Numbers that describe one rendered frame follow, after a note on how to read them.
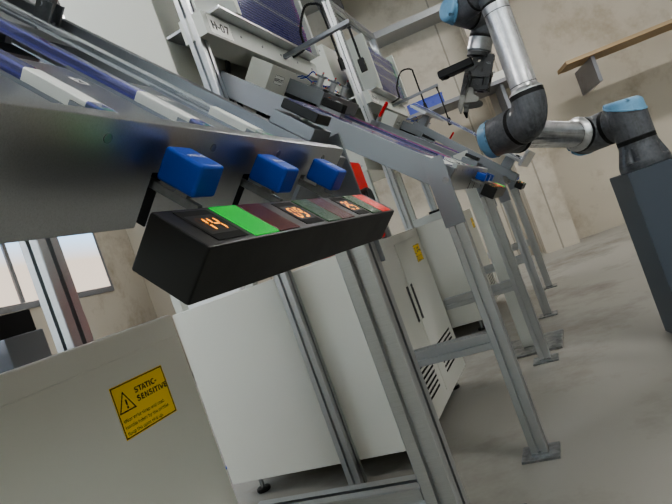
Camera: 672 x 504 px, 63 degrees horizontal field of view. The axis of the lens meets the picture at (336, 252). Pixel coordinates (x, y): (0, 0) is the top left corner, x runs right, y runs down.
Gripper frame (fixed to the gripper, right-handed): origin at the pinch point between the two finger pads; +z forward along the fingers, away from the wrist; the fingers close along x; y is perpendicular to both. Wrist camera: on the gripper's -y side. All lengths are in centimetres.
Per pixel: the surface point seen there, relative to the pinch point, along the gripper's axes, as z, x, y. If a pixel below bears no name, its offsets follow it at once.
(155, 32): -11, -47, -85
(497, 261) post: 52, 43, 18
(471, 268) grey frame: 39, -52, 16
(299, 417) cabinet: 93, -48, -25
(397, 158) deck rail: 16, -48, -7
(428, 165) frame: 17, -53, 2
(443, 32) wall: -107, 364, -83
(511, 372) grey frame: 63, -52, 29
